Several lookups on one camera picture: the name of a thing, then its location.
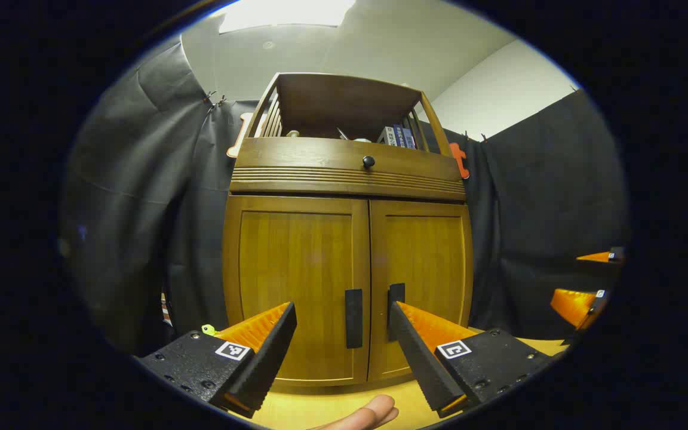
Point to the black backdrop cloth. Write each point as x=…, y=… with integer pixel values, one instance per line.
x=141, y=209

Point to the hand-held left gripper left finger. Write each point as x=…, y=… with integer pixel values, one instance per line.
x=266, y=364

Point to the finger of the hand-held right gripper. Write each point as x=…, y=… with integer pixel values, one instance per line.
x=601, y=257
x=574, y=304

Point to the red white striped object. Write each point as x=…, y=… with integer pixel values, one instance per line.
x=166, y=310

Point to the ceiling light panel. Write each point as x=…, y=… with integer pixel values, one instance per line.
x=284, y=12

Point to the green frog plush toy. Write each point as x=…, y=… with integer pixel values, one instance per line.
x=207, y=328

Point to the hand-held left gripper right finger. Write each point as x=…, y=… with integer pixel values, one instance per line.
x=418, y=364

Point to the grey book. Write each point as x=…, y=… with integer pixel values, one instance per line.
x=388, y=136

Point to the black round drawer knob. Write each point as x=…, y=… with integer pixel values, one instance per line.
x=368, y=162

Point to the wooden cabinet door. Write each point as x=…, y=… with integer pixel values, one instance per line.
x=427, y=257
x=296, y=269

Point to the wooden double-door shoe cabinet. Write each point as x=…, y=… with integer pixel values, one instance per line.
x=344, y=101

